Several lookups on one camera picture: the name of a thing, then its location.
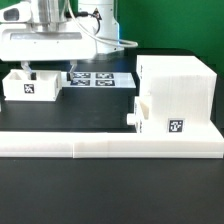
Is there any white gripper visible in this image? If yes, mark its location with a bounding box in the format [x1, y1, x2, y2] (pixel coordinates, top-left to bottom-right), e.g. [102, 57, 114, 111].
[0, 1, 96, 80]

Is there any white drawer box front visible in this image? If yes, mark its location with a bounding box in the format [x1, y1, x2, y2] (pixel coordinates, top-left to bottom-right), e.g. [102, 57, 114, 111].
[126, 96, 150, 134]

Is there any white marker plate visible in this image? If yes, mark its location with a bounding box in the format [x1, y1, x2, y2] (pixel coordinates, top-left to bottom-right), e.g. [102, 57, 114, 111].
[61, 72, 136, 89]

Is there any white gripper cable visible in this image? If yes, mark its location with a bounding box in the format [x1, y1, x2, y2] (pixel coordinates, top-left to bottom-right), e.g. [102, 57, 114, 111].
[65, 0, 139, 49]

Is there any white L-shaped base fence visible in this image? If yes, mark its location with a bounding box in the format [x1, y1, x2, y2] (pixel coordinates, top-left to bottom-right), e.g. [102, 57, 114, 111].
[0, 124, 224, 158]

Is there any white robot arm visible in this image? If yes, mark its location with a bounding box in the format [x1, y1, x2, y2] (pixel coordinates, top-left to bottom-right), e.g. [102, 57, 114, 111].
[0, 0, 122, 72]

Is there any white drawer box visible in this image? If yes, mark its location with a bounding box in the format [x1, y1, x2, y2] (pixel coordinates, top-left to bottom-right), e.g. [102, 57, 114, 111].
[126, 96, 150, 134]
[2, 69, 62, 101]

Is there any white drawer cabinet housing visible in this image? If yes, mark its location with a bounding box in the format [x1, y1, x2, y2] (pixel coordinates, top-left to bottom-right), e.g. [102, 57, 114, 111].
[136, 55, 217, 133]

